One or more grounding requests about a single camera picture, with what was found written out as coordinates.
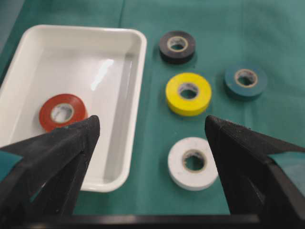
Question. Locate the green tape roll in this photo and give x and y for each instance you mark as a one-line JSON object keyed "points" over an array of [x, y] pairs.
{"points": [[245, 81]]}

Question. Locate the white tape roll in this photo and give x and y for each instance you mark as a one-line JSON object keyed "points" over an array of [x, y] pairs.
{"points": [[193, 180]]}

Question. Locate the white plastic tray case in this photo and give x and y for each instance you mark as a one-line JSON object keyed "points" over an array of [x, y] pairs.
{"points": [[101, 66]]}

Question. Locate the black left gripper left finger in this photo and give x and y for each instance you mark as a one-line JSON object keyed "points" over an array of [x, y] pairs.
{"points": [[45, 183]]}

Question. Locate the red tape roll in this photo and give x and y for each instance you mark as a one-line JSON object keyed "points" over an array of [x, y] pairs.
{"points": [[62, 110]]}

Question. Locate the yellow tape roll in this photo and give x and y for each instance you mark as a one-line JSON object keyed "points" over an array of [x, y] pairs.
{"points": [[188, 106]]}

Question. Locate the black tape roll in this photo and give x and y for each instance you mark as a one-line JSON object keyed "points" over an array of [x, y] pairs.
{"points": [[177, 47]]}

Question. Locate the green table cloth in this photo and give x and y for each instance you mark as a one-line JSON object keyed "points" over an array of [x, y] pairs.
{"points": [[269, 33]]}

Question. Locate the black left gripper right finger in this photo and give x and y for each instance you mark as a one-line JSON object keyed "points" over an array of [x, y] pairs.
{"points": [[251, 166]]}

